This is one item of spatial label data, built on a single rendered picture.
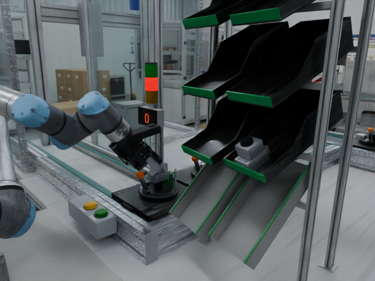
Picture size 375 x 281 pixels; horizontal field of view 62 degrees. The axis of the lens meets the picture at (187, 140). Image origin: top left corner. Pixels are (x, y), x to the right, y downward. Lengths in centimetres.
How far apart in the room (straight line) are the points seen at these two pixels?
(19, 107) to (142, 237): 47
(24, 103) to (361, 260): 103
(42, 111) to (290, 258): 80
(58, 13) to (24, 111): 125
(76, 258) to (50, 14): 137
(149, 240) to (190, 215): 14
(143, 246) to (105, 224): 15
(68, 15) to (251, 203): 156
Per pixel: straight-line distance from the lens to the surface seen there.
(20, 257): 110
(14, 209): 100
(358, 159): 195
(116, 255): 102
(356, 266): 109
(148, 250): 95
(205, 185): 92
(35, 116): 82
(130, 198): 110
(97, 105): 87
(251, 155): 69
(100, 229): 101
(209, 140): 86
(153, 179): 106
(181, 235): 102
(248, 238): 79
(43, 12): 198
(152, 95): 122
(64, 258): 105
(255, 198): 83
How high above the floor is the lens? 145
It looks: 15 degrees down
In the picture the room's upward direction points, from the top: 1 degrees clockwise
